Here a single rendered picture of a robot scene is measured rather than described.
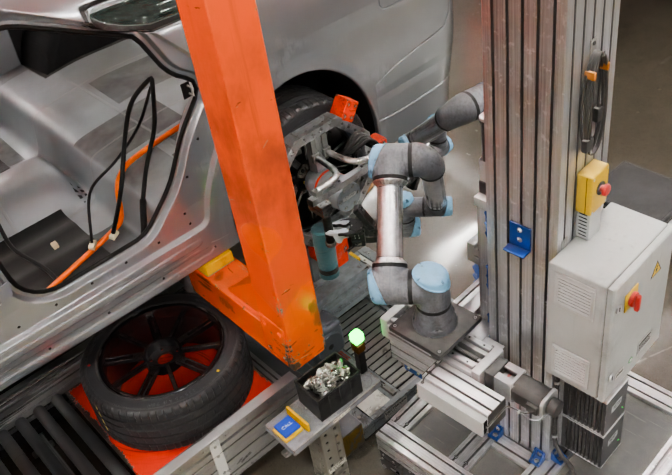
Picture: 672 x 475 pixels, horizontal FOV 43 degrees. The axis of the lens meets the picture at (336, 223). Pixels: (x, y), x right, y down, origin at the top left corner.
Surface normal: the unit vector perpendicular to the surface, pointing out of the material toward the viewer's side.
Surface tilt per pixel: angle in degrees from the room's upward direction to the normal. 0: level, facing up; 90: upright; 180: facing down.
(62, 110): 6
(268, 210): 90
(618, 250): 0
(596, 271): 0
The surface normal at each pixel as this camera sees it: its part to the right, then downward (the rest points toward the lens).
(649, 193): -0.13, -0.77
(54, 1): 0.36, -0.33
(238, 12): 0.66, 0.40
